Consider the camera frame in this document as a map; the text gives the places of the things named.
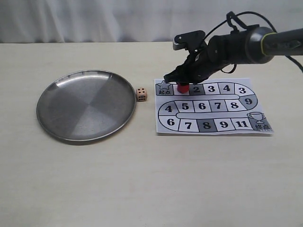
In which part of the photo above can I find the wooden die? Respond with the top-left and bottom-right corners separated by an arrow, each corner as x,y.
136,87 -> 148,102

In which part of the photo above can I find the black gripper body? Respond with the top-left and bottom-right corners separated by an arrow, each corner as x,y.
176,43 -> 231,83

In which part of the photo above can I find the black cable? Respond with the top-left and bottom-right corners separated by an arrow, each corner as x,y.
203,11 -> 303,73

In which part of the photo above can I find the round steel plate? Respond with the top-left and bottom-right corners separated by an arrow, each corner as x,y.
36,70 -> 136,143

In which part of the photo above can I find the white backdrop curtain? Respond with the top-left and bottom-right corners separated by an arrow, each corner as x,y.
0,0 -> 303,43

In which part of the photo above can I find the red cylinder game piece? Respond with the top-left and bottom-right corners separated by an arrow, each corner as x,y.
177,83 -> 189,94

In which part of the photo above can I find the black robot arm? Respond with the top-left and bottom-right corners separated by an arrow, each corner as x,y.
164,26 -> 303,85

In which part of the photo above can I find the paper game board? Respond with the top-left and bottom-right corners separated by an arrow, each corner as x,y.
154,78 -> 273,135

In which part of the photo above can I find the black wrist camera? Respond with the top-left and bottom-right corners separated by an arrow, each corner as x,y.
173,30 -> 205,52

